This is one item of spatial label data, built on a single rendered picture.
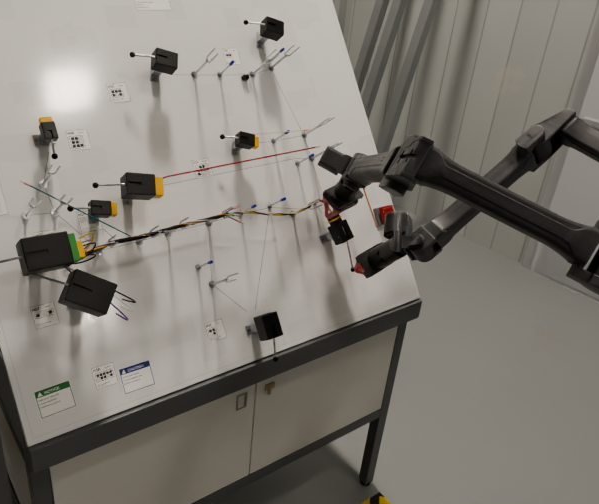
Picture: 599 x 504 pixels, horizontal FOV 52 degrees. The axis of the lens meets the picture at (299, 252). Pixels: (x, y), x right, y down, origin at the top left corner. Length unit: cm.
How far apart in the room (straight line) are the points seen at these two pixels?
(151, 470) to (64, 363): 42
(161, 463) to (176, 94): 96
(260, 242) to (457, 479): 141
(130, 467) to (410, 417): 151
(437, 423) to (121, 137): 189
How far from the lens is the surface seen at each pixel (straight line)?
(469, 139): 436
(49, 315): 143
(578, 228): 106
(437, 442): 275
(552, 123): 162
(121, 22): 170
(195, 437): 170
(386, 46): 397
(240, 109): 173
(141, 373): 147
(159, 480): 174
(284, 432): 192
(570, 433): 306
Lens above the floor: 187
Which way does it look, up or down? 28 degrees down
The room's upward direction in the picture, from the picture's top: 6 degrees clockwise
